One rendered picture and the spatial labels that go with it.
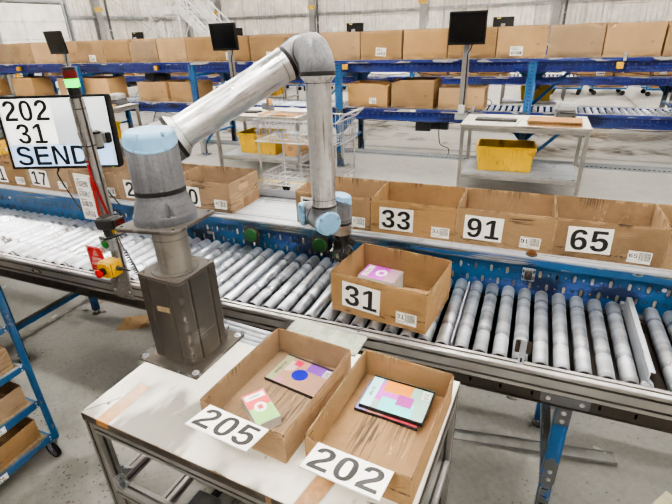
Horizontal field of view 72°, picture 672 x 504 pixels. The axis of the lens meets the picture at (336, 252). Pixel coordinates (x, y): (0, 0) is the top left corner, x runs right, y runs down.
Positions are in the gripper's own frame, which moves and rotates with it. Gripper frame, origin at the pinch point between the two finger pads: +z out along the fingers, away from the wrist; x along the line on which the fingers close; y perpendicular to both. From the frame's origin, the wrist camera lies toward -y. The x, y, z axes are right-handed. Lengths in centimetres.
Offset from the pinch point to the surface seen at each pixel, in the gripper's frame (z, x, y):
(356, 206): -20.2, -4.7, -28.8
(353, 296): -3.3, 12.1, 21.5
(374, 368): 2, 31, 53
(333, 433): 4, 27, 79
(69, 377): 80, -161, 31
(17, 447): 62, -120, 85
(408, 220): -16.2, 20.4, -28.6
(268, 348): 0, -5, 57
